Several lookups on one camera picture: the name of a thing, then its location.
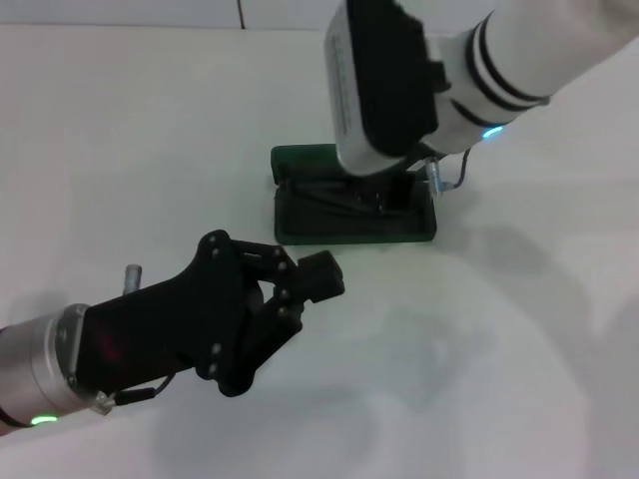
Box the thin grey right gripper cable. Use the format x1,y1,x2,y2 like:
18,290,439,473
441,148,474,194

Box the silver left gripper connector post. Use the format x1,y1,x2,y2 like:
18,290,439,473
124,262,145,293

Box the silver gripper connector post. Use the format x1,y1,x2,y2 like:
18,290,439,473
426,155,448,196
124,262,145,293

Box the thin black left gripper cable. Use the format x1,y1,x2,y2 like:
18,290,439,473
115,376,175,403

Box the green glasses case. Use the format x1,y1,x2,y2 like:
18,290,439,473
270,143,439,246

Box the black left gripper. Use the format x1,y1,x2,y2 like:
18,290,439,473
69,229,346,399

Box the black glasses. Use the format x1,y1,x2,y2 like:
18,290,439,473
287,180,395,220

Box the silver right gripper connector post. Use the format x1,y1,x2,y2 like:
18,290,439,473
426,155,448,196

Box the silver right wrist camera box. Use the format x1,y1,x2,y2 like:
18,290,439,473
322,0,446,177

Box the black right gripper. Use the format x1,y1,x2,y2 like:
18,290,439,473
231,154,431,287

